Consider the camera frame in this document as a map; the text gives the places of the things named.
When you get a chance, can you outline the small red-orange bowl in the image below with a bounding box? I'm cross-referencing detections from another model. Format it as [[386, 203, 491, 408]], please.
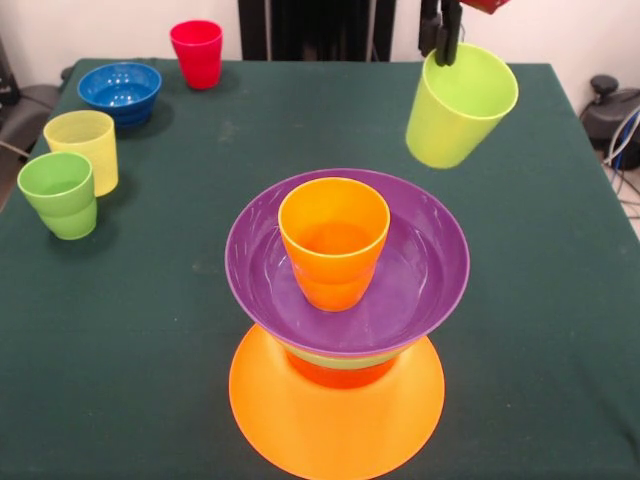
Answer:
[[286, 355, 401, 390]]

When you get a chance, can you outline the yellow cup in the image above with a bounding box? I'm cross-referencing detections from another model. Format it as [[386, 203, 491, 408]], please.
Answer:
[[43, 110, 120, 198]]

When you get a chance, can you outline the dark green table cloth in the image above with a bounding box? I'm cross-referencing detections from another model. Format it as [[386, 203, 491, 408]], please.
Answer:
[[0, 57, 640, 480]]

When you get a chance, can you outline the light green bowl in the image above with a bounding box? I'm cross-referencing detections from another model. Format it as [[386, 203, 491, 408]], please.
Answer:
[[283, 343, 410, 372]]

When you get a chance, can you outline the purple bowl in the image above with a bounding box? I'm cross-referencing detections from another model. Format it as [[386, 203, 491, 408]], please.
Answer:
[[223, 168, 471, 357]]

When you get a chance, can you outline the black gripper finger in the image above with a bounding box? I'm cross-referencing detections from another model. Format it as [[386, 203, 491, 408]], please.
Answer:
[[434, 0, 462, 67], [418, 0, 442, 59]]

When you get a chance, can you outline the large orange bowl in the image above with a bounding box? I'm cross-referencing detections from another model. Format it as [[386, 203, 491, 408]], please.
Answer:
[[228, 324, 446, 480]]

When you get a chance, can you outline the tangle of cables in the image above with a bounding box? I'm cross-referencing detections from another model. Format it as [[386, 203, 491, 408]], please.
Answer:
[[602, 107, 640, 221]]

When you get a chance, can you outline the lime green cup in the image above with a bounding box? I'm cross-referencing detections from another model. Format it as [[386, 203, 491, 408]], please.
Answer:
[[405, 42, 520, 170]]

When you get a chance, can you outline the blue bowl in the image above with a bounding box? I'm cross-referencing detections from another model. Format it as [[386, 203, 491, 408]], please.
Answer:
[[77, 61, 163, 126]]

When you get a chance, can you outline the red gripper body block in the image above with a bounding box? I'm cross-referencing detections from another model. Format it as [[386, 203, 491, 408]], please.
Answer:
[[459, 0, 511, 14]]

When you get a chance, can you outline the red cup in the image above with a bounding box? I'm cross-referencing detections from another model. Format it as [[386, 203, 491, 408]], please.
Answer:
[[169, 19, 224, 91]]

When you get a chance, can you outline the orange cup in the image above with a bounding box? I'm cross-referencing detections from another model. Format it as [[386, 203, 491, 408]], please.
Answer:
[[277, 177, 391, 313]]

